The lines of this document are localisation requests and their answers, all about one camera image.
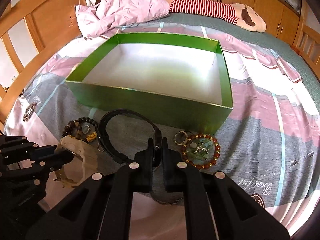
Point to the green cardboard box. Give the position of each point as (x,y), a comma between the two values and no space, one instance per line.
(175,80)

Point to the striped plush doll pillow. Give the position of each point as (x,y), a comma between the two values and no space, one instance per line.
(237,14)

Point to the wooden bed headboard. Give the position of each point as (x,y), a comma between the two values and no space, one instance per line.
(31,32)

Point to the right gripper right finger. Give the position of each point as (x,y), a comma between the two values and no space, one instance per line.
(215,206)

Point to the wooden bed footboard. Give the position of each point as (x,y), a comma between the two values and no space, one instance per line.
(306,45)

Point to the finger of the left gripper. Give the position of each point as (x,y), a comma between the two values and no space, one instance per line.
(13,143)
(49,160)

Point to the white chunky wristwatch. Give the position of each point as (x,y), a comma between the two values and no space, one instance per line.
(85,153)

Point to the pink crumpled duvet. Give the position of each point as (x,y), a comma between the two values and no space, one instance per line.
(109,14)

